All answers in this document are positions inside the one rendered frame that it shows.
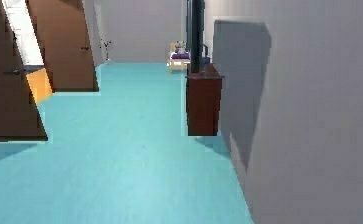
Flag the pale wooden side table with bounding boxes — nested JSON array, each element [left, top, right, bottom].
[[167, 42, 191, 73]]

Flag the blue vessel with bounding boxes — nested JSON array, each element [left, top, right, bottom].
[[200, 43, 212, 70]]

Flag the black television set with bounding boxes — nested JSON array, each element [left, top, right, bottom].
[[185, 0, 206, 74]]

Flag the brown room door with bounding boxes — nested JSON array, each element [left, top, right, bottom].
[[24, 0, 100, 93], [0, 0, 49, 143]]

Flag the purple cloth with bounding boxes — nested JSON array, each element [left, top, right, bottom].
[[171, 51, 191, 61]]

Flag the dark red chest of drawers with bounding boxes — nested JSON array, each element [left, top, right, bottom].
[[185, 62, 225, 137]]

